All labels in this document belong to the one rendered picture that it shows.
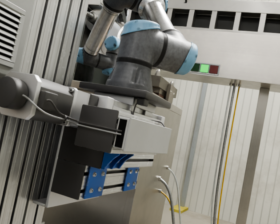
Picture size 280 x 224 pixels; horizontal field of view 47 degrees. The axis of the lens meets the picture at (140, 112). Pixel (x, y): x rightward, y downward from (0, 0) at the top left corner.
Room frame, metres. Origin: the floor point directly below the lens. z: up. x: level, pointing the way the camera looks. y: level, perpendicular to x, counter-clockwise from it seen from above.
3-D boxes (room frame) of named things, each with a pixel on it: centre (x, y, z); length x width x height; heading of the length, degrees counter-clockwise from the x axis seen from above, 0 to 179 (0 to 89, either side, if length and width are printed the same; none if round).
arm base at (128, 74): (1.02, 0.05, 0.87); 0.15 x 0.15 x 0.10
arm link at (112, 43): (1.64, 0.19, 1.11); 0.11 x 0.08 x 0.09; 159
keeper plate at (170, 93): (1.99, -0.16, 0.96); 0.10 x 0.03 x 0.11; 159
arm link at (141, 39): (1.03, 0.04, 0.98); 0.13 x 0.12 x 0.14; 115
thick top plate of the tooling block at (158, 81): (2.00, -0.07, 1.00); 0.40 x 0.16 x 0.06; 159
